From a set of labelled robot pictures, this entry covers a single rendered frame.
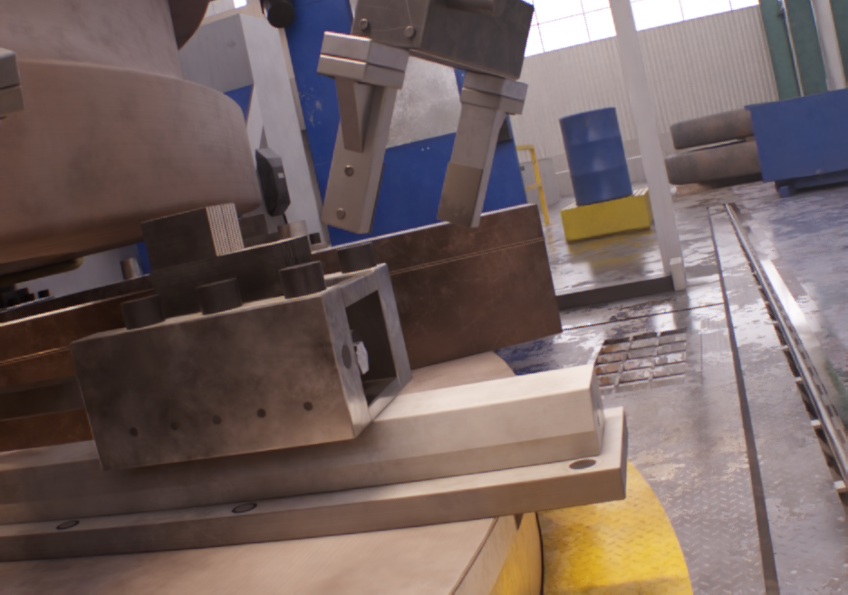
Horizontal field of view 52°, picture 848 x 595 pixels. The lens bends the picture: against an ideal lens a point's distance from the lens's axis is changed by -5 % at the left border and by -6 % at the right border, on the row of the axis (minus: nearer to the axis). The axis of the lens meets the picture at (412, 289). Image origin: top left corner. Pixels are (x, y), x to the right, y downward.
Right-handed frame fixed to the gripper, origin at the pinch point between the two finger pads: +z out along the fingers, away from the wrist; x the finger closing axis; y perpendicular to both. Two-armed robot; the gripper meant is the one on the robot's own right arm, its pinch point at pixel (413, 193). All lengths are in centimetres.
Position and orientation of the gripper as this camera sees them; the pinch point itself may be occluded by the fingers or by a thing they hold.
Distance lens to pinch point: 56.3
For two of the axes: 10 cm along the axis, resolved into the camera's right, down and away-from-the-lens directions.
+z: -2.0, 9.6, 2.1
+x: 5.0, -0.8, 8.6
